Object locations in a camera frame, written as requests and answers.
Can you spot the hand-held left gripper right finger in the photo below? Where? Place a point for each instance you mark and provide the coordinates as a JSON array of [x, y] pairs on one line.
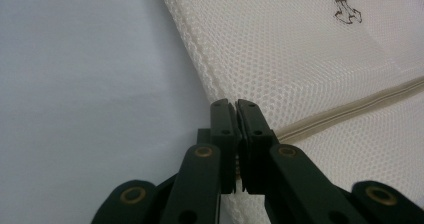
[[256, 137]]

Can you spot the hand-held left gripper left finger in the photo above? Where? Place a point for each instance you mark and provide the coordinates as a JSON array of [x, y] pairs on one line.
[[224, 134]]

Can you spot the white mesh laundry bag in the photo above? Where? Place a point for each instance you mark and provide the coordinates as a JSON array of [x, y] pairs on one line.
[[300, 67]]

